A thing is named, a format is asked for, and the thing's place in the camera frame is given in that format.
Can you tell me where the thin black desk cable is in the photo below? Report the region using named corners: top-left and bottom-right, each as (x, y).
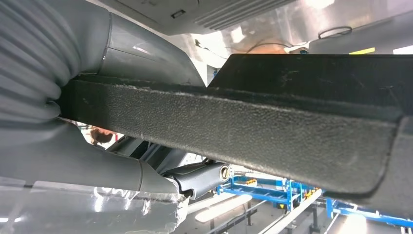
top-left (318, 25), bottom-right (353, 40)

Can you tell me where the stainless steel workbench table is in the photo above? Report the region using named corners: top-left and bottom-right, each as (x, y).
top-left (168, 0), bottom-right (413, 78)

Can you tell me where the blue metal frame structure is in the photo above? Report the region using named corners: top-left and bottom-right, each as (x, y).
top-left (326, 197), bottom-right (413, 229)
top-left (216, 174), bottom-right (320, 213)

